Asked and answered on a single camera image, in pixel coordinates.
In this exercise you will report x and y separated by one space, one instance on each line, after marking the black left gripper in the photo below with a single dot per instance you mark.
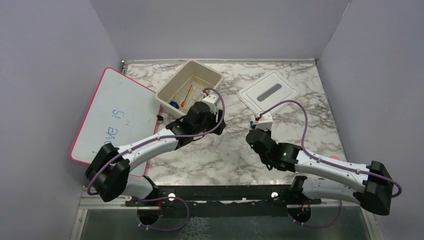
213 117

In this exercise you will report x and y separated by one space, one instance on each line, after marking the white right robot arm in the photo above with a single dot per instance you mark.
369 186

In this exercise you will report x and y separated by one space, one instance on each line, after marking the black table edge rail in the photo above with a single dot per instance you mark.
215 201

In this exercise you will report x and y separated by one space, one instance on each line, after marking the beige plastic bin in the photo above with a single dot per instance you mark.
176 88

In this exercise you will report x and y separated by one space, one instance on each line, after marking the red rainbow measuring spoon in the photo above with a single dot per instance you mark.
183 103

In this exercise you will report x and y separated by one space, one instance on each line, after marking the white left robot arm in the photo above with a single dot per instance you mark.
109 172

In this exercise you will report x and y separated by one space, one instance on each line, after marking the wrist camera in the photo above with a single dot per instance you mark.
211 100
264 122

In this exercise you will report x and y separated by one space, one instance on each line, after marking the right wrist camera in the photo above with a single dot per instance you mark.
264 122

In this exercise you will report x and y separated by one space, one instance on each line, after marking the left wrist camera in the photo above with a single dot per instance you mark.
211 100

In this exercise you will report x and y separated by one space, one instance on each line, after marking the yellow rubber tube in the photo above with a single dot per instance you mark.
200 85

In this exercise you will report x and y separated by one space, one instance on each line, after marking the white bin lid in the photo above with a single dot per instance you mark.
266 91

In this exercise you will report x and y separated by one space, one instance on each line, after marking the pink-framed whiteboard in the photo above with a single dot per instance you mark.
122 111

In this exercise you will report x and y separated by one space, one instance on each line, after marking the pink-capped small bottle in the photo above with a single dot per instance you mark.
335 157

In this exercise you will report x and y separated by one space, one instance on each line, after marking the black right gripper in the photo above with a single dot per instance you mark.
267 131

